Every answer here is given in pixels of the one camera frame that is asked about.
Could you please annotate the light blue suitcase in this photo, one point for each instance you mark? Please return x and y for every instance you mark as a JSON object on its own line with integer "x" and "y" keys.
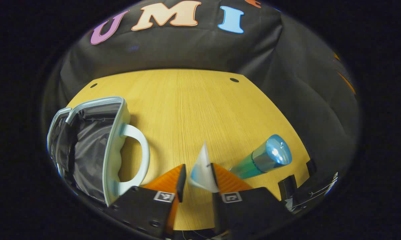
{"x": 87, "y": 150}

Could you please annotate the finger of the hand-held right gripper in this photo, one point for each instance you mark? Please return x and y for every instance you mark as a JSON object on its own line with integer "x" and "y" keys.
{"x": 345, "y": 75}

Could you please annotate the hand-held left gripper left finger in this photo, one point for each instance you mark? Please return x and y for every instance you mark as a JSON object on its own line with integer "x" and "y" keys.
{"x": 181, "y": 183}

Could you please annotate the blue skin care bottle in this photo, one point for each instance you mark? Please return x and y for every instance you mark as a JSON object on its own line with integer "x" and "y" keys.
{"x": 270, "y": 155}

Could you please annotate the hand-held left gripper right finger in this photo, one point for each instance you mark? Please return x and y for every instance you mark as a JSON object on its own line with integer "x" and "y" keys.
{"x": 250, "y": 206}

